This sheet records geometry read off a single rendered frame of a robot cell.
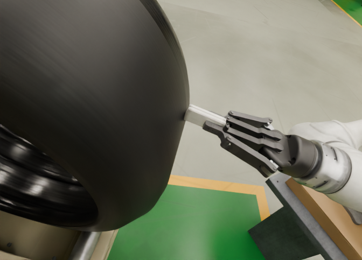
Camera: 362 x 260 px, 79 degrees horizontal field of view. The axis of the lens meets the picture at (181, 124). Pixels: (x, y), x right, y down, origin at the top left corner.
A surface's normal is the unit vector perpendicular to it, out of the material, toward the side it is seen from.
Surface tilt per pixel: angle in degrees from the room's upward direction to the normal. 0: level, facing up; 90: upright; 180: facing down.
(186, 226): 0
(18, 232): 0
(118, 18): 39
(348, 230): 4
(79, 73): 56
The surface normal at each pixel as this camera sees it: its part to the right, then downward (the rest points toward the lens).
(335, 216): 0.15, -0.61
